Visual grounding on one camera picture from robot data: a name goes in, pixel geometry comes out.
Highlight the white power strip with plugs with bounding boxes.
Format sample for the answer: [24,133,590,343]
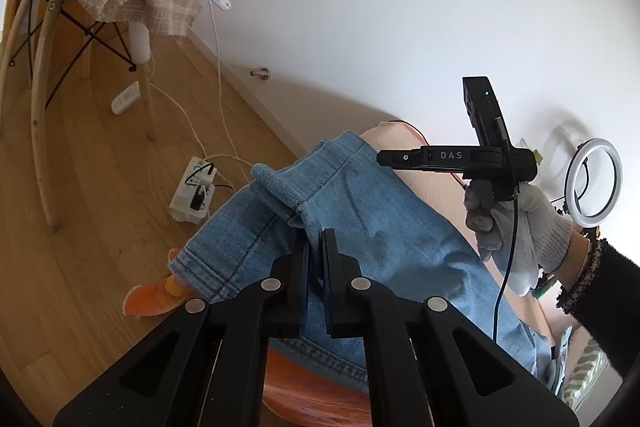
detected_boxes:
[169,157,217,224]

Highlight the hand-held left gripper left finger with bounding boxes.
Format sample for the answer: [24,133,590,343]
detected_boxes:
[52,237,313,427]

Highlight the small white power strip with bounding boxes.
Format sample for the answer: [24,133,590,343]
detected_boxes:
[111,82,141,115]

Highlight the person's right hand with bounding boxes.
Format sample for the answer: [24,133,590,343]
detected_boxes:
[465,181,573,298]

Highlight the person's right forearm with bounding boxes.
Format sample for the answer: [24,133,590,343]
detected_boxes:
[555,237,640,383]

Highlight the white lamp cable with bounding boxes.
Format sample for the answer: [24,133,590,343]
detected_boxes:
[197,4,253,168]

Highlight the peach blanket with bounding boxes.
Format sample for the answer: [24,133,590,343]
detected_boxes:
[360,122,553,348]

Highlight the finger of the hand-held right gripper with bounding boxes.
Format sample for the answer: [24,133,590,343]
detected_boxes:
[377,147,473,171]

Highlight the white table leg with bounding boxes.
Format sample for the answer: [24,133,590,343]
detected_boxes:
[131,21,151,64]

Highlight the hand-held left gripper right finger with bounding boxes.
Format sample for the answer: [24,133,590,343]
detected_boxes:
[320,228,581,427]

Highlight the blue denim pants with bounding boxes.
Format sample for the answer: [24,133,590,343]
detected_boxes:
[167,130,556,393]

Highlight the white power cable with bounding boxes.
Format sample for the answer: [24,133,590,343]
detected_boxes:
[147,82,206,158]

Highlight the orange floral bed sheet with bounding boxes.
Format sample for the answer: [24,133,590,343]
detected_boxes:
[122,248,373,427]

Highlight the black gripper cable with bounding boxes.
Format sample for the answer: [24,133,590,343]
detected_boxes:
[492,197,518,348]

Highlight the green striped white blanket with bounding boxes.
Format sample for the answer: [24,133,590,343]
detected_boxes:
[545,324,613,413]

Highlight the white ring light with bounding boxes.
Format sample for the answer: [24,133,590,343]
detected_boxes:
[565,137,624,228]

